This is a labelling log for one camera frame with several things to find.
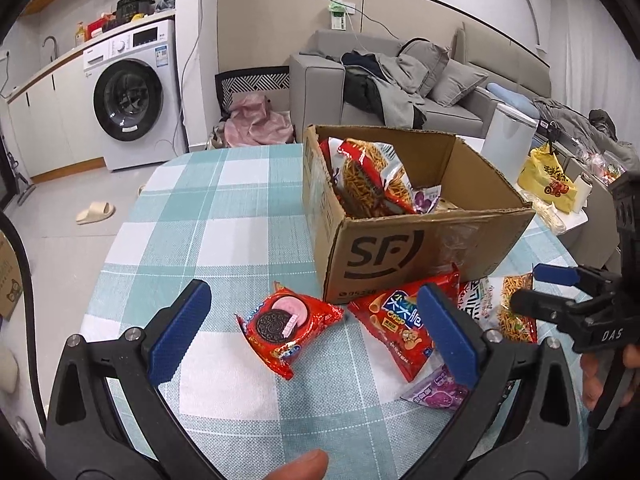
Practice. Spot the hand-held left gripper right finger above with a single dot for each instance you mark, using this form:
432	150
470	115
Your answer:
450	332

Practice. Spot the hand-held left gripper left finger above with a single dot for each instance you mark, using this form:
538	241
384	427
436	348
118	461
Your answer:
180	330

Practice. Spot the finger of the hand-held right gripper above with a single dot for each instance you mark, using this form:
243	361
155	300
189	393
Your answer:
552	275
540	305

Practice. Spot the red noodle stick packet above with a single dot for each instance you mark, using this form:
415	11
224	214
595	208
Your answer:
500	305
370	170

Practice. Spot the red cone snack packet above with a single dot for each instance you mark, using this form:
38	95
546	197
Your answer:
395	325

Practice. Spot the brown cardboard box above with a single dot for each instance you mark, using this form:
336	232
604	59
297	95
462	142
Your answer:
400	255

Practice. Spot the red cookie packet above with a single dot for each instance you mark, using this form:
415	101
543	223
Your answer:
295	330

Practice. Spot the purple snack packet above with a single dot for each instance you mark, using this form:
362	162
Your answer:
425	199
432	392

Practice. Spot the red black snack packet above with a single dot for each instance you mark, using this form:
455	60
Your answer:
329	152

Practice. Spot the person's right hand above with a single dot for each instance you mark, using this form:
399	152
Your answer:
595	375

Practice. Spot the person's left hand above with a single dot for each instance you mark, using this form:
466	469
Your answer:
300	466

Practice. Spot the clear plastic bag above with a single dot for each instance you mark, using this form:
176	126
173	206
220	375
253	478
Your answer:
550	217

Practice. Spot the yellow plastic bag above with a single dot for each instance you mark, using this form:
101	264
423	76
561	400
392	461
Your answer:
545	180

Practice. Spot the teal checked tablecloth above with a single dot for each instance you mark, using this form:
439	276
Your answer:
225	240

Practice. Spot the beige slipper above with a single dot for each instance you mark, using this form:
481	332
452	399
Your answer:
95	212

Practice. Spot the white lidded bin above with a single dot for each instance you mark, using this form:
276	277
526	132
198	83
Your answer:
505	135

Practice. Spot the grey padded coat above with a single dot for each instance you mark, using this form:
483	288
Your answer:
565	117

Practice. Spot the small printed cardboard box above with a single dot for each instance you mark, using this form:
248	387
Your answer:
10	285

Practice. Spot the light blue pillow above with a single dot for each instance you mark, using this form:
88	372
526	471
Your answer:
515	97

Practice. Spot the grey cushion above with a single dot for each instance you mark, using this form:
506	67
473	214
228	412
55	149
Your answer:
457	82
430	60

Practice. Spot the pink cloth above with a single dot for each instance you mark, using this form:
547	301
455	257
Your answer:
255	122

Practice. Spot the white washing machine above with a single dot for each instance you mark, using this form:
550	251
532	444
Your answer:
130	100

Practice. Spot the grey jacket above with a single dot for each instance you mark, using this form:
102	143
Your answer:
400	90

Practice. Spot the dark clothing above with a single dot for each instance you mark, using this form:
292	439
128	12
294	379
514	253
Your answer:
362	92

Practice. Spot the white kitchen counter cabinet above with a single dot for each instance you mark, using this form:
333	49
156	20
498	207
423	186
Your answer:
50	110

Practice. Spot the black white patterned cushion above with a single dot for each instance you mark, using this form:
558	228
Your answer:
250	81

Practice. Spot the grey sofa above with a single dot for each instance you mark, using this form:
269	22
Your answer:
315	95

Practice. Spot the kitchen faucet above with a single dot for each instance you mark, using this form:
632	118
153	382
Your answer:
56	50

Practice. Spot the yellow bottle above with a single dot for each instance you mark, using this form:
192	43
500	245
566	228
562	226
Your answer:
80	35

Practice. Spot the red box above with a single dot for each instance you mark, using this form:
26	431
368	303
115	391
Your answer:
100	26

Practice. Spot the wall outlet with green plug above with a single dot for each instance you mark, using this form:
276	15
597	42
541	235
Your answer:
340	20

